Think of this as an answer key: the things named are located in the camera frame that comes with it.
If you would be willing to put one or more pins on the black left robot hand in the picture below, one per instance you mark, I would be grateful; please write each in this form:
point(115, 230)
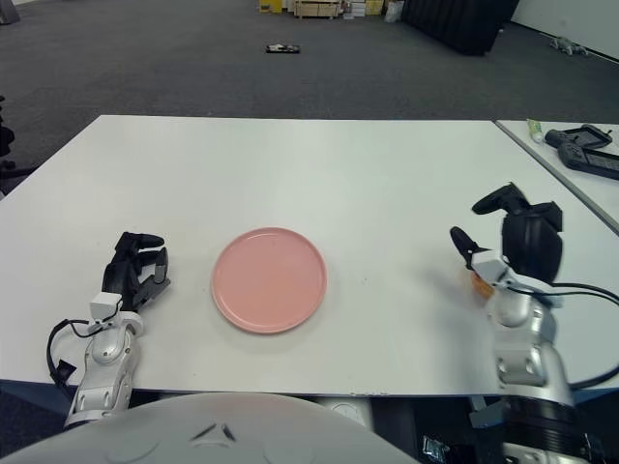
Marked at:
point(121, 273)

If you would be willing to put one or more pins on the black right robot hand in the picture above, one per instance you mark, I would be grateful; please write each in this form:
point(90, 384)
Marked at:
point(532, 241)

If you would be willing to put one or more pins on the red yellow apple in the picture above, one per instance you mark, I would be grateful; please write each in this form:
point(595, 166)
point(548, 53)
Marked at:
point(481, 286)

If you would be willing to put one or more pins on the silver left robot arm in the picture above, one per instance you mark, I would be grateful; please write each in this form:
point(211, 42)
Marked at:
point(106, 353)

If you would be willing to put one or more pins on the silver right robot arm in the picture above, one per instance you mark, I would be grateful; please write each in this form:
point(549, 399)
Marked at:
point(522, 338)

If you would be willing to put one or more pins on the pink round plate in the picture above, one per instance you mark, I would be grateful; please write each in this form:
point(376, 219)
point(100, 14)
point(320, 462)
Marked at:
point(268, 282)

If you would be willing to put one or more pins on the black handheld controller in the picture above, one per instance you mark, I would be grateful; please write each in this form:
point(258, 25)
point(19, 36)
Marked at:
point(590, 162)
point(580, 136)

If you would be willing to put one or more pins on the green white tube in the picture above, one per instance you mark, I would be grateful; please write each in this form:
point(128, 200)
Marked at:
point(535, 129)

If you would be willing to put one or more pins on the black office chair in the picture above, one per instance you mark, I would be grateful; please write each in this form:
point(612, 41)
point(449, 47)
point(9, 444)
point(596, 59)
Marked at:
point(6, 145)

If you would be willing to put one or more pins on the grey robot torso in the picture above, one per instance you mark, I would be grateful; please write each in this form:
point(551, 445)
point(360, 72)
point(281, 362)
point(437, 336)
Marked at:
point(193, 435)

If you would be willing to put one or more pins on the grey quadruped robot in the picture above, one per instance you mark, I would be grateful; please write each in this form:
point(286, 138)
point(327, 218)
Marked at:
point(568, 46)

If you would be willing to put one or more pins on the black curtain partition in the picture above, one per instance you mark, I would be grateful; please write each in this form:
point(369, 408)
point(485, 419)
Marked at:
point(459, 24)

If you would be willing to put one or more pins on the white plastic bag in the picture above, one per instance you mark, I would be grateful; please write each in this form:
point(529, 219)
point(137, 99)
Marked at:
point(392, 12)

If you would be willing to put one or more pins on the small black floor tray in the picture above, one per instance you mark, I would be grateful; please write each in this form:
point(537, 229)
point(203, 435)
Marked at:
point(283, 48)

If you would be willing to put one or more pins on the grey bin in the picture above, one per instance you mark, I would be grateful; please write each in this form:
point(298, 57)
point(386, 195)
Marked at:
point(7, 9)

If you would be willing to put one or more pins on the stack of white boxes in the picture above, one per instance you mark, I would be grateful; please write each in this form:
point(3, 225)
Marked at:
point(363, 8)

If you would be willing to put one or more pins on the yellow cardboard box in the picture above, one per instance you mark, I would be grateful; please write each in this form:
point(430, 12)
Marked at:
point(270, 6)

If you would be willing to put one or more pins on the shiny metal bracket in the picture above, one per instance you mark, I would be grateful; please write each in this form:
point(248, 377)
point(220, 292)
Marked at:
point(433, 447)

